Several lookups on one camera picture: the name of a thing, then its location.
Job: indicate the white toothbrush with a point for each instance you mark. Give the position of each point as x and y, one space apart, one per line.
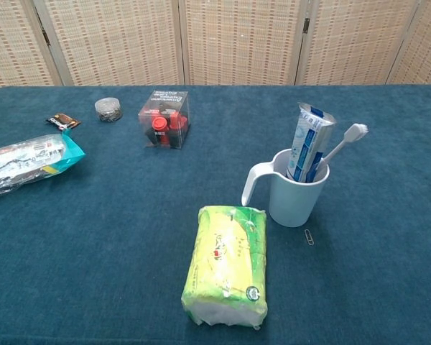
345 142

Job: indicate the metal paper clip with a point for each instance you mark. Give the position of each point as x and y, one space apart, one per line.
309 237

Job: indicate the woven folding screen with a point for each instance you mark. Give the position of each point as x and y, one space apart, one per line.
237 43

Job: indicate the clear box with red bottles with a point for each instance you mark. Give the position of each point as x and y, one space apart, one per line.
165 122

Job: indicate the brown candy wrapper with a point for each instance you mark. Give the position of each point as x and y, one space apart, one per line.
62 121

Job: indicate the green yellow tissue pack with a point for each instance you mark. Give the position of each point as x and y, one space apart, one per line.
222 266

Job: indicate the dark blue tablecloth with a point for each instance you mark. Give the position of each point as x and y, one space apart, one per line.
93 251

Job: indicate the blue white toothpaste tube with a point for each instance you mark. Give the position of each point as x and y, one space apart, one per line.
309 143

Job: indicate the teal silver snack package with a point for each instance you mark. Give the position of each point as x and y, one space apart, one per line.
25 161

